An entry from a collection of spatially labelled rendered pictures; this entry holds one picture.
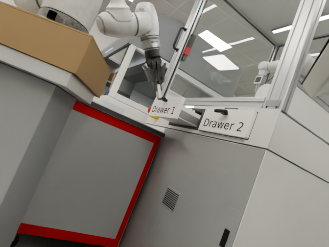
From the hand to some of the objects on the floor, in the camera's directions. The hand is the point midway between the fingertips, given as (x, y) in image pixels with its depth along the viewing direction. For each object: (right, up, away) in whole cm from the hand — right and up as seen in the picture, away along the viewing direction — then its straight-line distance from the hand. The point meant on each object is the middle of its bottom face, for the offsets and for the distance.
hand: (158, 91), depth 121 cm
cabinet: (+22, -112, +17) cm, 115 cm away
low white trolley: (-62, -78, +21) cm, 102 cm away
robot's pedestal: (-63, -69, -53) cm, 108 cm away
